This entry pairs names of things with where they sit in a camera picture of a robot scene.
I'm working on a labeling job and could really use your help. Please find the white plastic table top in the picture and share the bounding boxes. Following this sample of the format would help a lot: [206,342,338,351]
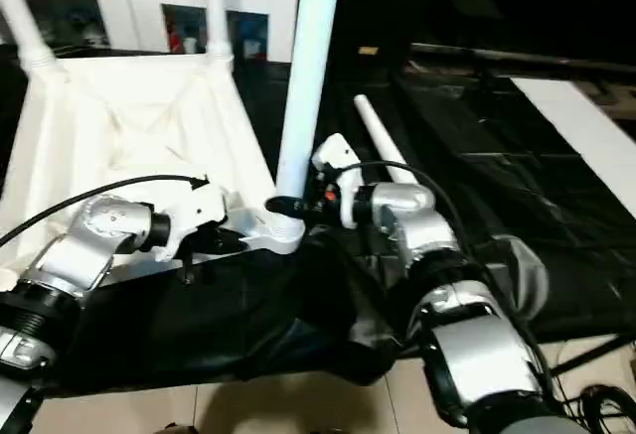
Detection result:
[0,52,305,292]

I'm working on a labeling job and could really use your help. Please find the black mat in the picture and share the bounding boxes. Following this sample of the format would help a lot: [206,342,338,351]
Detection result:
[0,45,636,395]

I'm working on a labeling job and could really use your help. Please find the white board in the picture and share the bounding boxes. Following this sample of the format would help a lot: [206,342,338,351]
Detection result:
[511,76,636,199]

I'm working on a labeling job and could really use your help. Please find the black floor stand bar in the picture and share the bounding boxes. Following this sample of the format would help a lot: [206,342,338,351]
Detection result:
[552,335,636,375]

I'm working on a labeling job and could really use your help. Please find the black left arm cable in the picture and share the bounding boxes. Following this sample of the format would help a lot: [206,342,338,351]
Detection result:
[0,175,208,248]

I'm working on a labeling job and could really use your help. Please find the black metal rail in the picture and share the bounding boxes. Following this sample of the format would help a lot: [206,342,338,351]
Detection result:
[407,42,636,73]

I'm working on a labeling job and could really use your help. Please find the tangled black cables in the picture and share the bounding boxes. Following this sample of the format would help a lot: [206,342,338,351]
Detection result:
[578,382,636,434]

